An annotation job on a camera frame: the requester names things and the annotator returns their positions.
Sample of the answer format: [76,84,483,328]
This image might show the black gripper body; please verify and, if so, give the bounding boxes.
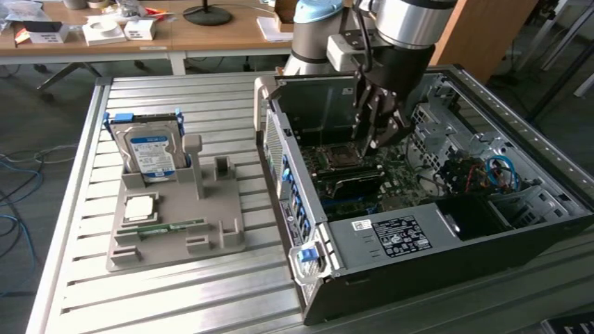
[359,45,437,97]

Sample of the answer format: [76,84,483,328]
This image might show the perforated metal disk bay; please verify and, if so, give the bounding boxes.
[403,100,474,175]

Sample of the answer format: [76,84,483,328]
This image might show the CPU socket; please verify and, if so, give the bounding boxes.
[318,144,367,168]

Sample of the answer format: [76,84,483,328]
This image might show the green motherboard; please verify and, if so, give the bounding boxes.
[296,125,446,222]

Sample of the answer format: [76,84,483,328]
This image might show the grey chipset heatsink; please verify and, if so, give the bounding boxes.
[382,197,410,212]

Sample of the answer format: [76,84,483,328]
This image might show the blue expansion slot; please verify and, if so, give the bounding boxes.
[322,196,370,208]

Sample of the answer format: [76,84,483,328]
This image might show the wooden cabinet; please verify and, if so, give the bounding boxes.
[429,0,542,84]

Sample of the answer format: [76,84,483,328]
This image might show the white paper stack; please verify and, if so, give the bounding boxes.
[256,15,294,43]

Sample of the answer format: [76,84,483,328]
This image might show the open cardboard box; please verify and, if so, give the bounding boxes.
[272,0,298,25]

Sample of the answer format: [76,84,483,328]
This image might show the grey power supply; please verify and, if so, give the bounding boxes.
[324,203,461,273]

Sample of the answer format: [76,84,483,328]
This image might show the grey metal disk bay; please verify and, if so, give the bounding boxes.
[486,184,571,230]

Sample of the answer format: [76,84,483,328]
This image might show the blue case latch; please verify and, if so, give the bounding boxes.
[296,245,322,265]

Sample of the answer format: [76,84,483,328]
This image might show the black round lamp base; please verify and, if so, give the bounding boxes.
[182,0,234,27]

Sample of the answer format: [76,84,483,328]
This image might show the black open PC case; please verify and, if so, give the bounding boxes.
[254,63,594,326]

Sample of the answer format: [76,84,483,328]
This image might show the grey parts rack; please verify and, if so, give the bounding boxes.
[106,134,248,274]

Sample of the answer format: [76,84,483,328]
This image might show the small white box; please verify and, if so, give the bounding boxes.
[123,19,158,42]

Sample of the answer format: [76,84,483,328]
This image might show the green RAM stick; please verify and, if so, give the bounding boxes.
[116,218,206,237]

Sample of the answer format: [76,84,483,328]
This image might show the silver CPU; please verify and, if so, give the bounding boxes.
[120,194,162,223]

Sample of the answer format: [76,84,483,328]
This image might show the white box with tape roll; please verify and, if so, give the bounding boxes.
[82,17,127,47]

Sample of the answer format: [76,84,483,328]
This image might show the wooden desk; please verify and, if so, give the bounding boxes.
[0,0,426,76]

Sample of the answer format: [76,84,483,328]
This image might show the black keyboard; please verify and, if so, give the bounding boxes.
[541,311,594,334]

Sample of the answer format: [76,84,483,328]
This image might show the white box with black lid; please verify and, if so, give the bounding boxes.
[21,20,71,45]

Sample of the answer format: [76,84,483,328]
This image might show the clear plastic bags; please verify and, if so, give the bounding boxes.
[0,0,51,24]

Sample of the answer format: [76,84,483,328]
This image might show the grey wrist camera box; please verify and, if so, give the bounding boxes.
[326,30,372,70]

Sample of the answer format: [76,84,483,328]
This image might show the coloured power wire bundle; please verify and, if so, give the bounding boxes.
[441,156,495,194]

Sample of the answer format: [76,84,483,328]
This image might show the blue wire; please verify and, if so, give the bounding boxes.
[482,154,522,194]

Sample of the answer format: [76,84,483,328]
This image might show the hard disk with blue bracket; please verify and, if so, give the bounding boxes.
[102,109,192,184]

